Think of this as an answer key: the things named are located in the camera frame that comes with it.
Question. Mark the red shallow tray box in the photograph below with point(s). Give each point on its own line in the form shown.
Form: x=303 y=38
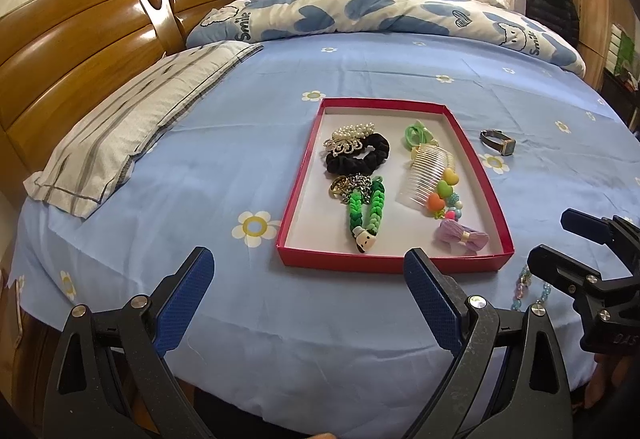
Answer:
x=310 y=229

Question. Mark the black bag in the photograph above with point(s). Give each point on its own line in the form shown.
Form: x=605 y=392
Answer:
x=552 y=9

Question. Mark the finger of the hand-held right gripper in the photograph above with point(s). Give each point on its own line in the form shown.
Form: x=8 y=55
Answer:
x=585 y=223
x=552 y=266

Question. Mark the grey striped pillow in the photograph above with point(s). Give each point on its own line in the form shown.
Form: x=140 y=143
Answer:
x=125 y=119

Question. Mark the green white package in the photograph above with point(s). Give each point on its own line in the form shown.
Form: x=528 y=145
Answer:
x=622 y=51

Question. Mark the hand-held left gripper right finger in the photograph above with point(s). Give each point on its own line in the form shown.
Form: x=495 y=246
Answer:
x=435 y=304

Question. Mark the pearl hair clip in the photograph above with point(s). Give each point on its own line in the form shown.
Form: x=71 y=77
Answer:
x=352 y=131

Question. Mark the blue heart print duvet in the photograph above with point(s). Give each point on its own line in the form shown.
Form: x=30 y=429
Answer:
x=350 y=14

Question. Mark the blue flower print bed sheet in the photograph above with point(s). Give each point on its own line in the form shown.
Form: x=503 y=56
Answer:
x=300 y=344

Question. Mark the wooden headboard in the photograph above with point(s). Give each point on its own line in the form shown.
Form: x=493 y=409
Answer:
x=75 y=44

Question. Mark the rhinestone hair clip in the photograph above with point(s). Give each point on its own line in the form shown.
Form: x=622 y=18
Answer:
x=342 y=148

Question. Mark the purple bow hair clip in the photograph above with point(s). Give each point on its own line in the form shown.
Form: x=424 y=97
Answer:
x=452 y=234

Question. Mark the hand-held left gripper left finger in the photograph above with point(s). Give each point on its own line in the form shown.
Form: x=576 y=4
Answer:
x=185 y=299

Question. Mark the clear plastic hair comb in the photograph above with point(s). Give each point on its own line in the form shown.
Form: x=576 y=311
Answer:
x=422 y=179

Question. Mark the person's right hand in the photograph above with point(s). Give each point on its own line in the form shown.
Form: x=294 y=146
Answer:
x=605 y=384

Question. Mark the black velvet scrunchie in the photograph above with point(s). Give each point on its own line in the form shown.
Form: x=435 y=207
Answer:
x=371 y=160

